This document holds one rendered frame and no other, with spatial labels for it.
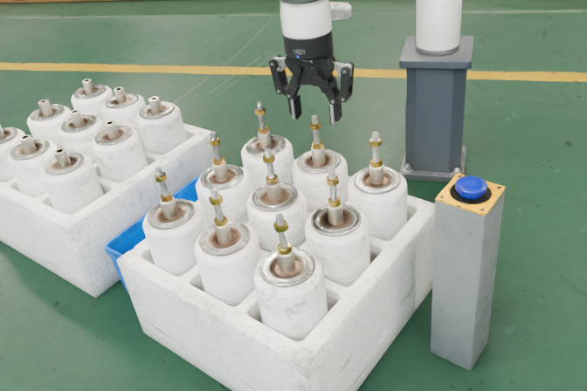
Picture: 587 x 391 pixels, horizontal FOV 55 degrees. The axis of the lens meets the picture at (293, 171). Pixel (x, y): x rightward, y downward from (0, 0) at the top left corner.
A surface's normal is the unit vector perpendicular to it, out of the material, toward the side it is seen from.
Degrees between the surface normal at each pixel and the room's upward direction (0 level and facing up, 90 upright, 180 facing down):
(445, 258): 90
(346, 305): 0
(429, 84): 90
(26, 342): 0
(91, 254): 90
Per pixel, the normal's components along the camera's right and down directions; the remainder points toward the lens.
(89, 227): 0.81, 0.25
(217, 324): -0.61, 0.49
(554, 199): -0.11, -0.83
